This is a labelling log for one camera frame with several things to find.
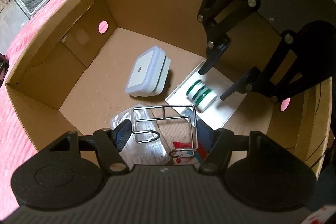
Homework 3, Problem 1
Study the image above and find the steel thermos with black cage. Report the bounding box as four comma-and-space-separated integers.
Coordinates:
0, 54, 9, 86

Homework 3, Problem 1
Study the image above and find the brown cardboard box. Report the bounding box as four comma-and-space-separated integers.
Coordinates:
4, 0, 333, 183

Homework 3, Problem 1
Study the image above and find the white square night light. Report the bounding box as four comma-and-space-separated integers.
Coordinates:
125, 46, 171, 97

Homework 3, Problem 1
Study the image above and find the clear box of floss picks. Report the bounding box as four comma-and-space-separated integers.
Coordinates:
110, 108, 170, 168

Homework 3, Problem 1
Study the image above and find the white green tape roll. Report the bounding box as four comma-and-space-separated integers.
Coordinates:
186, 80, 217, 113

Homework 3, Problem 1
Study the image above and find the red white cartoon packet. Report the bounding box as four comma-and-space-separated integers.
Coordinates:
173, 141, 208, 169

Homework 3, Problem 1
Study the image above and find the white flat card box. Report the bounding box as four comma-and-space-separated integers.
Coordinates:
164, 60, 247, 128

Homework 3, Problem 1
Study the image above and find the metal wire rack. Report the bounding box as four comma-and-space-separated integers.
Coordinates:
130, 105, 199, 158

